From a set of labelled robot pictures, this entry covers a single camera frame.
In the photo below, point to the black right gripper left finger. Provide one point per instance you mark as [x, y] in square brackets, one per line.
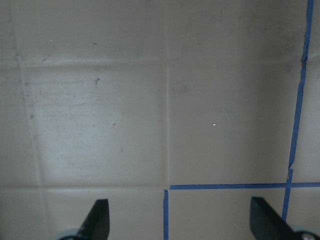
[96, 225]

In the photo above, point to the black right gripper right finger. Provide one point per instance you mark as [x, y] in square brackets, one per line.
[266, 224]

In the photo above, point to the brown paper table cover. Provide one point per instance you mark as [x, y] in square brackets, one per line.
[176, 111]

